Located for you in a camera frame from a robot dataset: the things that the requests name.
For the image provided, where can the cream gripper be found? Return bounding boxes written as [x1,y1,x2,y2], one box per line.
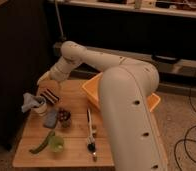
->
[36,70,62,88]

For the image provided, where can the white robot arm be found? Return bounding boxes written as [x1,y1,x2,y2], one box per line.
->
[39,41,168,171]

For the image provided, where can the yellow plastic tray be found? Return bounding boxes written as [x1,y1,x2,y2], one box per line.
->
[82,73,161,112]

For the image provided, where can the striped dark sponge block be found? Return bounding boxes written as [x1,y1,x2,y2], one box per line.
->
[40,89,60,105]

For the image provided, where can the grey metal stand pole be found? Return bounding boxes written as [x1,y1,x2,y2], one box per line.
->
[54,0,66,42]

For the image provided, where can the blue-grey cloth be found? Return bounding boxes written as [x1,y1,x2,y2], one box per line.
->
[21,93,44,113]

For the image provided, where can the white striped mug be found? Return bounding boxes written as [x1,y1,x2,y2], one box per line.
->
[33,96,47,116]

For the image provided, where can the wooden table top board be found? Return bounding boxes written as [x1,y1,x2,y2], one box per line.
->
[12,78,169,168]

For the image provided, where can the long grey shelf unit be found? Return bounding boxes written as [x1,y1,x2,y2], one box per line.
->
[53,41,196,80]

